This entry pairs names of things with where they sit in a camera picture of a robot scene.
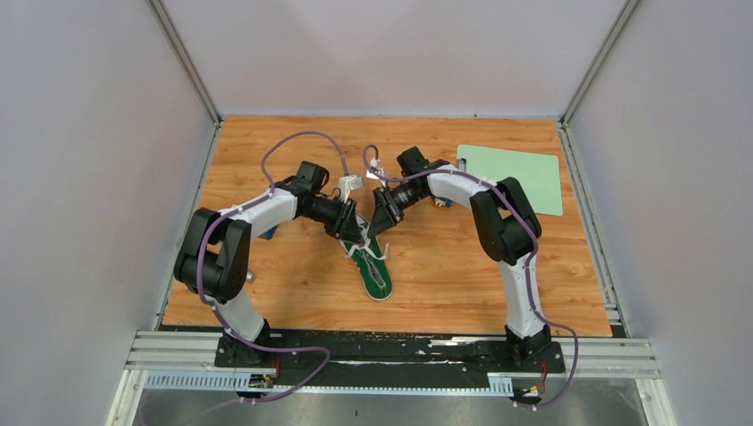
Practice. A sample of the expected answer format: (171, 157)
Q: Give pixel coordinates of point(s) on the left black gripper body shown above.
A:
(337, 217)

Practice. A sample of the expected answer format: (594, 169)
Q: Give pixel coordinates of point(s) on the white shoelace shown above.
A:
(370, 248)

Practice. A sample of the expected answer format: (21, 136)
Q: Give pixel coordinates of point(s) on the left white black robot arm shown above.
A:
(213, 260)

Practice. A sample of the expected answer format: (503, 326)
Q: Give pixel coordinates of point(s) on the blue yellow toy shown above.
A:
(268, 234)

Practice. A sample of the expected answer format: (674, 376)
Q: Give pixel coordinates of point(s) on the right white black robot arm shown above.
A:
(507, 227)

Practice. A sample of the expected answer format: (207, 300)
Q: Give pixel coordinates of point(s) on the blue red toy car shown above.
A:
(442, 203)

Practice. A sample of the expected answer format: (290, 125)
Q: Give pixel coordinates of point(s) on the green canvas sneaker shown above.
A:
(374, 276)

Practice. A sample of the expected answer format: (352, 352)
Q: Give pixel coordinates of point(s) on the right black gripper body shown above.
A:
(385, 196)

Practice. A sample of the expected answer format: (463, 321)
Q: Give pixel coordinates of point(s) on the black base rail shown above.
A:
(381, 364)

